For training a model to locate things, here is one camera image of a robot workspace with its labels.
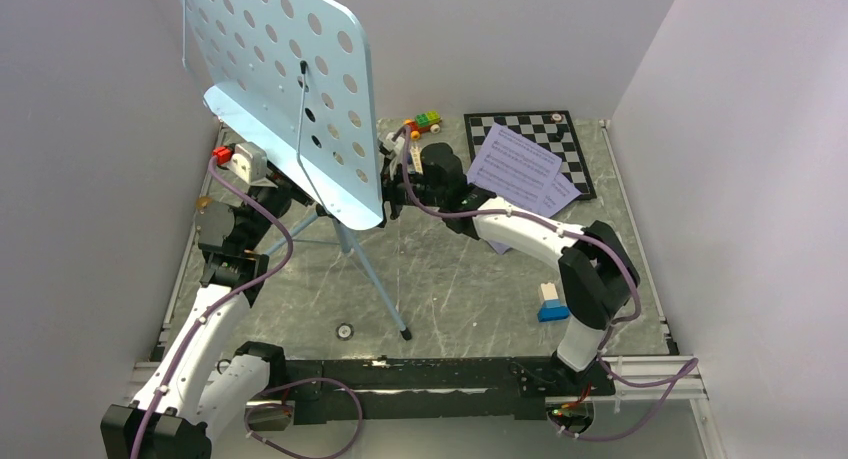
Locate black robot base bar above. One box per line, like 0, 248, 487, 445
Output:
286, 356, 616, 425

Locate gold microphone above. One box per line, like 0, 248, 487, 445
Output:
195, 196, 213, 213

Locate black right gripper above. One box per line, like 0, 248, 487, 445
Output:
349, 158, 446, 228

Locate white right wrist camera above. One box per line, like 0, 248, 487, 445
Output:
379, 126, 413, 177

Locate sheet music page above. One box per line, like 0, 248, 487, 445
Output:
491, 173, 581, 218

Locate colourful toy brick car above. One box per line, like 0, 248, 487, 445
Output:
404, 110, 442, 141

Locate light blue music stand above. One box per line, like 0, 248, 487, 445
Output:
173, 0, 413, 342

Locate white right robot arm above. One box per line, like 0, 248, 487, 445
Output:
378, 137, 640, 395

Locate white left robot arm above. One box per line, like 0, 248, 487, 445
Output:
100, 186, 292, 458

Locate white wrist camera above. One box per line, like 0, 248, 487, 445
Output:
212, 142, 273, 187
379, 126, 413, 177

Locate sheet music pages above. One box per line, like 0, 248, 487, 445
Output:
467, 124, 562, 212

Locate black white chessboard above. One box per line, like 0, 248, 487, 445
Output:
463, 110, 597, 201

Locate small round table insert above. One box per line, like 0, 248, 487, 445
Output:
335, 323, 354, 341

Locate blue white toy brick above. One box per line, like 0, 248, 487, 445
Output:
537, 282, 571, 323

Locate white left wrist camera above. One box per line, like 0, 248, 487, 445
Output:
212, 142, 273, 187

